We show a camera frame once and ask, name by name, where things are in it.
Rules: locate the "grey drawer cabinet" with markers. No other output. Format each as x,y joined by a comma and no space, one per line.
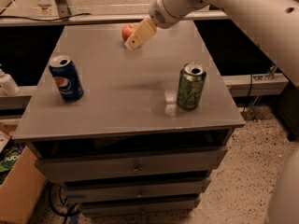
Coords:
129,103

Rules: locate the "top grey drawer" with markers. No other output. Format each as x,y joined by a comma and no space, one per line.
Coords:
132,164

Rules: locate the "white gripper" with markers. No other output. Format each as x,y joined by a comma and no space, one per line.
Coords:
163,14

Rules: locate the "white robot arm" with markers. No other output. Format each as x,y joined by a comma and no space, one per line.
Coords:
274,26

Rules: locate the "green snack bag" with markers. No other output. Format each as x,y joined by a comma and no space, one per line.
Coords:
11,155

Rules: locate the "cardboard box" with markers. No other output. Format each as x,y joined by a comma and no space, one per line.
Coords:
21,190

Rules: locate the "grey metal rail frame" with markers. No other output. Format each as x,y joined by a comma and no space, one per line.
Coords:
52,12

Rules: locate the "white plastic bottle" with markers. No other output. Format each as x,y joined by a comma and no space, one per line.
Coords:
8,84

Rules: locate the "blue pepsi can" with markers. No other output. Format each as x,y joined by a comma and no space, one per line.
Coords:
65,75

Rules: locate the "green soda can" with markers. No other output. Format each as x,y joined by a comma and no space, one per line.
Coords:
192,78

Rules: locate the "red apple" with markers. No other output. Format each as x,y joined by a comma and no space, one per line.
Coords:
127,30

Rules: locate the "middle grey drawer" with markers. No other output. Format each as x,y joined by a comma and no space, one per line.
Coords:
137,190

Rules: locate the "bottom grey drawer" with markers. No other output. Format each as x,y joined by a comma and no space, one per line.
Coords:
187,202

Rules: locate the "grey drawer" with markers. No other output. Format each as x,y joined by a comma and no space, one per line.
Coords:
132,164
137,190
187,202

